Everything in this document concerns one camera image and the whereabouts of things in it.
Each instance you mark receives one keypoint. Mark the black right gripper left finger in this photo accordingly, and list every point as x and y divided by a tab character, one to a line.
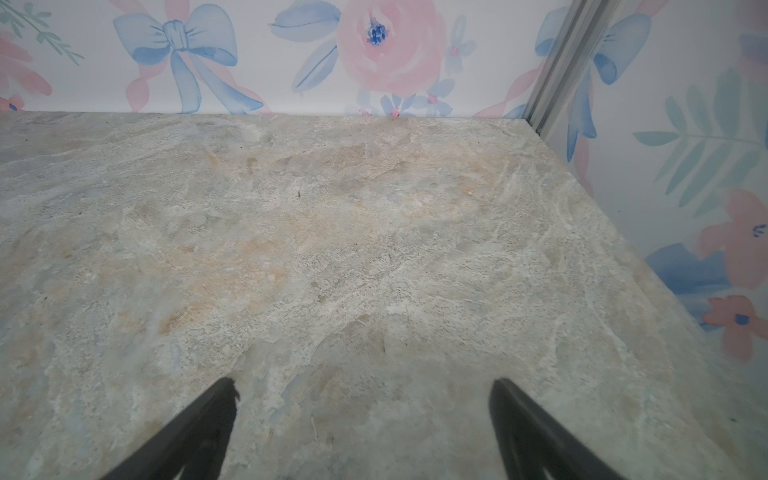
192	445

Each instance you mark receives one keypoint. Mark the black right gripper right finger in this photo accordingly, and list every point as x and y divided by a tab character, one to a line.
534	445

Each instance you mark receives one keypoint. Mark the aluminium corner post right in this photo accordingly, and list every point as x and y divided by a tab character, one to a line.
583	27

